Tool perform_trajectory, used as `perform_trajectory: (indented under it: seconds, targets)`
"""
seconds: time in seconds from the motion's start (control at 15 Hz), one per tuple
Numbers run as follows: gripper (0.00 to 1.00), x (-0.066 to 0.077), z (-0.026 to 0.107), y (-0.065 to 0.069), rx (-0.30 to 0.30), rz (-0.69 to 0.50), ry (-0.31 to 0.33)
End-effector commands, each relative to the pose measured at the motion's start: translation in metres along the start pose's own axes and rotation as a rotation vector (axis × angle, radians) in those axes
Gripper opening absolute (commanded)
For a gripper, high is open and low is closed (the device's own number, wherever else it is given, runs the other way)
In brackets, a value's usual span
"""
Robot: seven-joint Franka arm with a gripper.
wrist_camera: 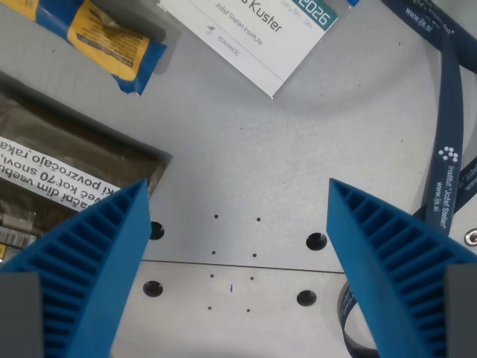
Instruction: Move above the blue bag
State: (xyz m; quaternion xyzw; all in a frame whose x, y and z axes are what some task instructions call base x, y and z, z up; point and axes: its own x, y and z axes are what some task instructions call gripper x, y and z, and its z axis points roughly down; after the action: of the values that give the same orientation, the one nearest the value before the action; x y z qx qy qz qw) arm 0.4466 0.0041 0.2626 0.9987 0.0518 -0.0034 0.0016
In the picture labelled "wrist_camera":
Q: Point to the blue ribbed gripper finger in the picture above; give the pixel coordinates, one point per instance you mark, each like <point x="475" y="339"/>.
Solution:
<point x="97" y="257"/>
<point x="384" y="253"/>

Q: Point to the blue and yellow snack bag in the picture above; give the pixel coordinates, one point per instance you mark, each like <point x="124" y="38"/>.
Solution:
<point x="108" y="41"/>

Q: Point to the brown tobacco pouch with warning label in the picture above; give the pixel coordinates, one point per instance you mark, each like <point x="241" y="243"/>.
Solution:
<point x="56" y="168"/>

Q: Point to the white conference name badge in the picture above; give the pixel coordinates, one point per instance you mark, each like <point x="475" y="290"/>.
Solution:
<point x="257" y="37"/>

